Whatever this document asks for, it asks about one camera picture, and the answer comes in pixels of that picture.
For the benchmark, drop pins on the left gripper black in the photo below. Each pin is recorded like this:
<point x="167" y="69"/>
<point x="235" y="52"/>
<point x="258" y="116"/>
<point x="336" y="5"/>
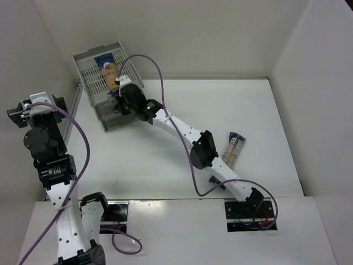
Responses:
<point x="15" y="115"/>

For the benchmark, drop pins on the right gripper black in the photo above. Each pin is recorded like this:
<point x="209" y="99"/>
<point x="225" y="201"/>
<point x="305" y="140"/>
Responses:
<point x="121" y="103"/>

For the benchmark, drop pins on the blue yellow spaghetti bag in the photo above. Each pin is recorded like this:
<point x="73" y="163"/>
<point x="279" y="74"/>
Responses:
<point x="116" y="106"/>

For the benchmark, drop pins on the pasta bag label side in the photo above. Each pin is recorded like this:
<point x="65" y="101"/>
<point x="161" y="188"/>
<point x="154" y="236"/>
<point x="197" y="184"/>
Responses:
<point x="235" y="145"/>
<point x="109" y="70"/>

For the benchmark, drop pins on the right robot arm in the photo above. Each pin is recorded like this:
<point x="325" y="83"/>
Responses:
<point x="199" y="146"/>

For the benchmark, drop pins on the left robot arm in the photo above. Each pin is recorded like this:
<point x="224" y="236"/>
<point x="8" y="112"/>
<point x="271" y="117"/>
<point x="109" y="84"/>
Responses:
<point x="77" y="221"/>

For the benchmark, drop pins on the grey three-tier tray shelf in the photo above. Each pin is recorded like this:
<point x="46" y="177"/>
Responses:
<point x="96" y="87"/>

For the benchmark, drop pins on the aluminium frame rail left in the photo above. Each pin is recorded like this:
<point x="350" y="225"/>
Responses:
<point x="73" y="111"/>

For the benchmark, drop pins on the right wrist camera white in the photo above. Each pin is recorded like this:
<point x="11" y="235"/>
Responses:
<point x="122" y="81"/>

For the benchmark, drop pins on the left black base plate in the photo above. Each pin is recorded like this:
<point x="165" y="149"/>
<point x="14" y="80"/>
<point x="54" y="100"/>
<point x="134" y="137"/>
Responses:
<point x="115" y="217"/>

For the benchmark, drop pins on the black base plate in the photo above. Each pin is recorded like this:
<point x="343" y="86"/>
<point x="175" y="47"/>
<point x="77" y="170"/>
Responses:
<point x="115" y="217"/>
<point x="240" y="218"/>

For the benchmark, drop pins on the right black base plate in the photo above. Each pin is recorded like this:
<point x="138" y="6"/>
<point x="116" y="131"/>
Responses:
<point x="240" y="218"/>

